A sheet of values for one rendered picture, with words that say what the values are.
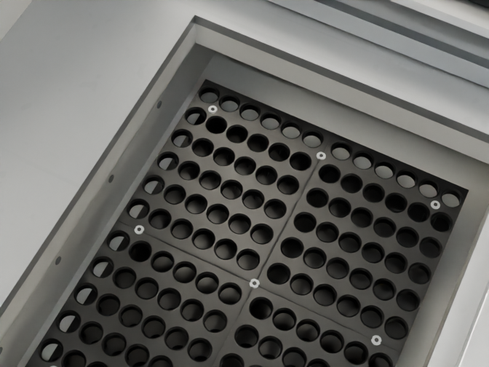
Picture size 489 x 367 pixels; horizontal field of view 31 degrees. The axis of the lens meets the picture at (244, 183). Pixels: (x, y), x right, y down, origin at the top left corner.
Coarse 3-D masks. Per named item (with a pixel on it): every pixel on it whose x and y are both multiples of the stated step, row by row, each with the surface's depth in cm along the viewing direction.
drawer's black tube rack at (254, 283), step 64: (192, 128) 54; (256, 128) 55; (192, 192) 52; (256, 192) 53; (320, 192) 53; (384, 192) 53; (128, 256) 50; (192, 256) 50; (256, 256) 51; (320, 256) 54; (384, 256) 51; (128, 320) 51; (192, 320) 49; (256, 320) 49; (320, 320) 49; (384, 320) 49
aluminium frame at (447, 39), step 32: (288, 0) 52; (320, 0) 51; (352, 0) 50; (384, 0) 49; (416, 0) 48; (448, 0) 48; (480, 0) 48; (352, 32) 52; (384, 32) 51; (416, 32) 50; (448, 32) 48; (480, 32) 47; (448, 64) 50; (480, 64) 49
